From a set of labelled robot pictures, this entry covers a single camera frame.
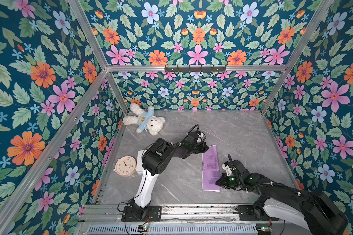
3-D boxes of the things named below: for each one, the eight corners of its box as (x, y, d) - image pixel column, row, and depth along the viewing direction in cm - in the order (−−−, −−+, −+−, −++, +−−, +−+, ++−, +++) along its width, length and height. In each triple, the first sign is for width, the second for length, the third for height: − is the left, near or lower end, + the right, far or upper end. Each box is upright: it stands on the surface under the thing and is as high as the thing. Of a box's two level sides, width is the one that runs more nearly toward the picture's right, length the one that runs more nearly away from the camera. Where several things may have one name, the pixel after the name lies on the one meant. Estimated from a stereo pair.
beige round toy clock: (114, 176, 88) (111, 174, 85) (120, 158, 96) (118, 155, 93) (134, 176, 88) (132, 174, 85) (138, 158, 96) (136, 155, 93)
